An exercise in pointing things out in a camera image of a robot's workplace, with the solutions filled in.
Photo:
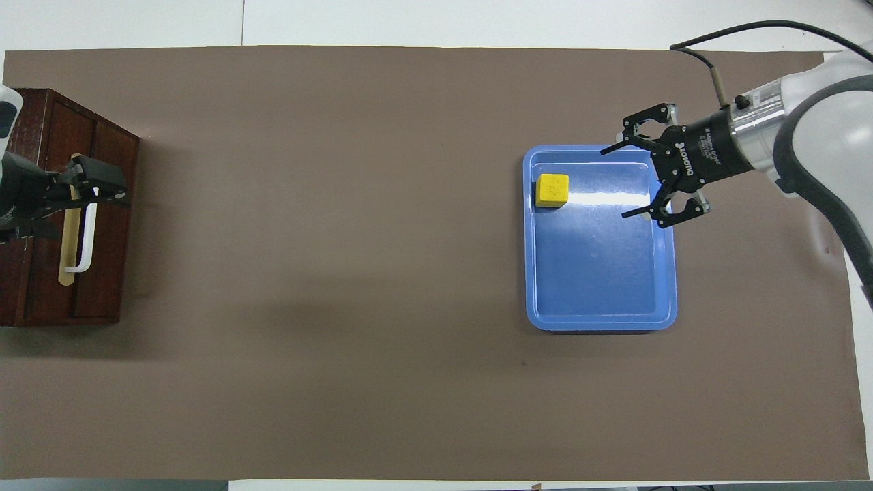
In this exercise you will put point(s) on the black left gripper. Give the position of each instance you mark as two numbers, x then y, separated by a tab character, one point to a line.
24	194

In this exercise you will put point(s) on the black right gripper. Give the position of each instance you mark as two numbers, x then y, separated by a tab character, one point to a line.
702	153

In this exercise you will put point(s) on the yellow cube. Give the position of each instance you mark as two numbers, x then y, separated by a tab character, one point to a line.
552	189

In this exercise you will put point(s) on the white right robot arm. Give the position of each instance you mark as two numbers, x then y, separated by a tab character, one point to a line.
839	129

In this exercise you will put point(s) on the dark wooden drawer cabinet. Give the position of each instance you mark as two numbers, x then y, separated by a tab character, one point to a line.
13	286

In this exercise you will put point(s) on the blue plastic tray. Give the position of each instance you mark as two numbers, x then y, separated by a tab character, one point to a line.
600	273

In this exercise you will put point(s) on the brown table mat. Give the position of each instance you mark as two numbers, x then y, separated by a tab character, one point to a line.
341	239

